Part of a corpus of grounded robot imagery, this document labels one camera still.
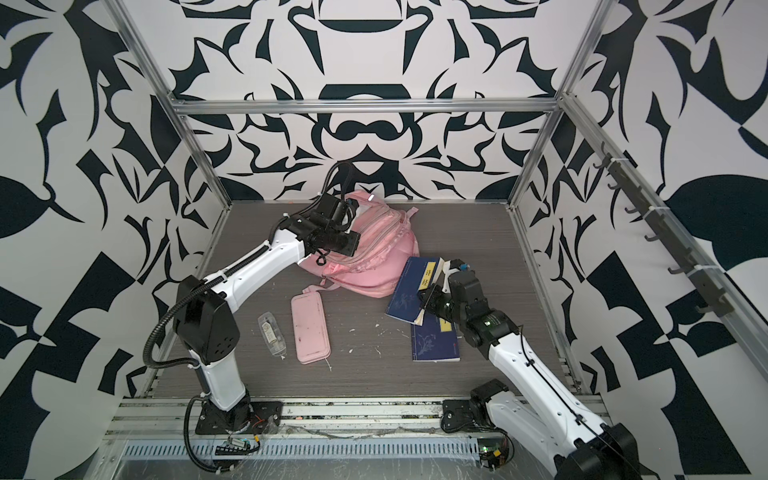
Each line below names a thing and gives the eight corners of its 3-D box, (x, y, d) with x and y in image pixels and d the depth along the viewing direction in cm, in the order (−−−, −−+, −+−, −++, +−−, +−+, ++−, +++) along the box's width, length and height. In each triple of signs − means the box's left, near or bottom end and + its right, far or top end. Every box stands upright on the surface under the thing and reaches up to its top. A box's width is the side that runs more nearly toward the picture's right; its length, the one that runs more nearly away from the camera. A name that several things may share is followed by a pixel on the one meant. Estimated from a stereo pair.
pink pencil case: (298, 367, 83) (296, 364, 81) (291, 299, 96) (289, 296, 94) (332, 357, 85) (331, 354, 83) (321, 292, 97) (320, 288, 95)
